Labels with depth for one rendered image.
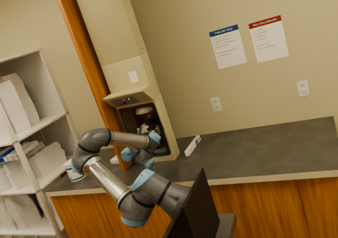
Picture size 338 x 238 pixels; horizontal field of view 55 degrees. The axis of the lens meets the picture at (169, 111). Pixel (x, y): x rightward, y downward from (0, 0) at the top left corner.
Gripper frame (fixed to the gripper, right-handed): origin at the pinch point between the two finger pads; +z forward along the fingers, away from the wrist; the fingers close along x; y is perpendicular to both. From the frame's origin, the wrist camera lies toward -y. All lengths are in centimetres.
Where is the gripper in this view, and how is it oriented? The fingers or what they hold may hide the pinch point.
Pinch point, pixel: (147, 132)
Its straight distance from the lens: 222.6
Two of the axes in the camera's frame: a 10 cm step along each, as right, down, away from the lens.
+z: 3.6, -3.6, 8.6
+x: -3.0, -9.2, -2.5
